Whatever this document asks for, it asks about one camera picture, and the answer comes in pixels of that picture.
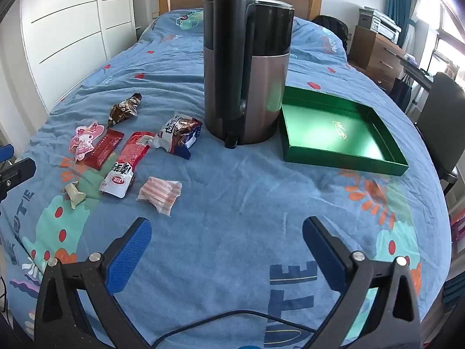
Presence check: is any white printer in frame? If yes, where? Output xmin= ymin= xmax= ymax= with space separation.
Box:
xmin=359 ymin=7 xmax=402 ymax=42

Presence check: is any black and bronze kettle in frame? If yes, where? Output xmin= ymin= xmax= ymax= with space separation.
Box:
xmin=202 ymin=0 xmax=295 ymax=149

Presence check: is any pink striped snack packet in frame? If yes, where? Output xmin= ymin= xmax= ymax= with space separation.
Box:
xmin=136 ymin=176 xmax=183 ymax=218

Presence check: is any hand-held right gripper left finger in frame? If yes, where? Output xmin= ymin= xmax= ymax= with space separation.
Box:
xmin=34 ymin=217 xmax=152 ymax=349

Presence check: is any black chair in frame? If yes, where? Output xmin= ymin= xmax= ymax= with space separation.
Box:
xmin=414 ymin=72 xmax=465 ymax=191

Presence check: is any green box tray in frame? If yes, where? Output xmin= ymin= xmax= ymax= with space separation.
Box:
xmin=278 ymin=85 xmax=410 ymax=177

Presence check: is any teal curtain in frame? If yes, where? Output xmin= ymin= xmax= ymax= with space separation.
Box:
xmin=385 ymin=0 xmax=418 ymax=48

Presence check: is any grey desk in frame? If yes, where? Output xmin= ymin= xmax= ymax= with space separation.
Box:
xmin=398 ymin=51 xmax=437 ymax=88

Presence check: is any dark red snack packet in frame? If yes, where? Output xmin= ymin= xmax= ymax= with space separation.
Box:
xmin=83 ymin=128 xmax=125 ymax=171

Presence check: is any blue printed blanket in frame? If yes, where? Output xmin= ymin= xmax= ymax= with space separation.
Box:
xmin=0 ymin=7 xmax=455 ymax=349

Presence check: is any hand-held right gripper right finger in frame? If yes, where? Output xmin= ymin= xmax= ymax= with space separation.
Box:
xmin=302 ymin=216 xmax=424 ymax=349

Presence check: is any small beige snack packet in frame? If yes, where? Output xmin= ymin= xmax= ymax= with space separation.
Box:
xmin=63 ymin=181 xmax=87 ymax=209

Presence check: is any wooden drawer cabinet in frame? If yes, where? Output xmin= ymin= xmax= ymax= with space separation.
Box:
xmin=349 ymin=25 xmax=405 ymax=91

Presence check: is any red and white snack packet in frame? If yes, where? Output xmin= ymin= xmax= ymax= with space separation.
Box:
xmin=99 ymin=132 xmax=156 ymax=199

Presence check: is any black backpack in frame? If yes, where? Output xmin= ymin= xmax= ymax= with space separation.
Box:
xmin=312 ymin=15 xmax=350 ymax=53

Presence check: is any black cable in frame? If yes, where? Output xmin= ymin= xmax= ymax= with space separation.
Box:
xmin=151 ymin=309 xmax=316 ymax=349

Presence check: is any dark tote bag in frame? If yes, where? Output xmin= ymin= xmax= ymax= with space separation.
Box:
xmin=390 ymin=76 xmax=415 ymax=111

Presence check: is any pink cartoon snack packet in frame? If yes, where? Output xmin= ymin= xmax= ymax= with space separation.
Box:
xmin=69 ymin=123 xmax=106 ymax=162

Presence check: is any white blue brown snack packet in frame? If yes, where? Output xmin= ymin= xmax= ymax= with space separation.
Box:
xmin=152 ymin=112 xmax=203 ymax=161

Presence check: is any white wardrobe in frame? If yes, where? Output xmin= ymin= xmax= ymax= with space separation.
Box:
xmin=20 ymin=0 xmax=138 ymax=115

